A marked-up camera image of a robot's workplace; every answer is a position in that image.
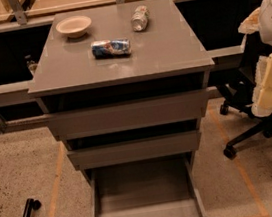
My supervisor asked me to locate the grey bottom drawer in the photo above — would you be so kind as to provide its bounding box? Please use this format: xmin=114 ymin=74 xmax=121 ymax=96
xmin=90 ymin=155 xmax=210 ymax=217

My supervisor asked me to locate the grey drawer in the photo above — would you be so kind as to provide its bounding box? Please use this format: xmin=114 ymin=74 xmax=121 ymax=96
xmin=90 ymin=155 xmax=210 ymax=217
xmin=48 ymin=89 xmax=208 ymax=140
xmin=68 ymin=130 xmax=201 ymax=170

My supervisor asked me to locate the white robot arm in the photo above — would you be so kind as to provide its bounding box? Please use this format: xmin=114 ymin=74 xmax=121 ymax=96
xmin=238 ymin=0 xmax=272 ymax=117

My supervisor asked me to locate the grey top drawer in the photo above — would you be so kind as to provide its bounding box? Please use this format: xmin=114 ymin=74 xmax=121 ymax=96
xmin=48 ymin=89 xmax=208 ymax=140

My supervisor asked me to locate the grey drawer cabinet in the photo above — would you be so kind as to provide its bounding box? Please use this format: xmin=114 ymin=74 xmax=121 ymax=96
xmin=17 ymin=0 xmax=230 ymax=192

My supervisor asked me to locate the grey middle drawer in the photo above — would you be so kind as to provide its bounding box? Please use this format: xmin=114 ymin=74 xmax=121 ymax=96
xmin=68 ymin=130 xmax=201 ymax=170

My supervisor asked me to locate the clear plastic water bottle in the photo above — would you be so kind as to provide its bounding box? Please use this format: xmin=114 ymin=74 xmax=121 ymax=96
xmin=131 ymin=5 xmax=150 ymax=32

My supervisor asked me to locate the blue crushed soda can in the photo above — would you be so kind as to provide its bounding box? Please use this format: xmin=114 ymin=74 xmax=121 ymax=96
xmin=91 ymin=38 xmax=131 ymax=59

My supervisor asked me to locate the white paper bowl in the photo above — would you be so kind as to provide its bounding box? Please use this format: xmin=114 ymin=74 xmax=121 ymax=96
xmin=56 ymin=15 xmax=92 ymax=39

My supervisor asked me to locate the grey long desk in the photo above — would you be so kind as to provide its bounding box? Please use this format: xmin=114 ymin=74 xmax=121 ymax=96
xmin=0 ymin=0 xmax=272 ymax=134

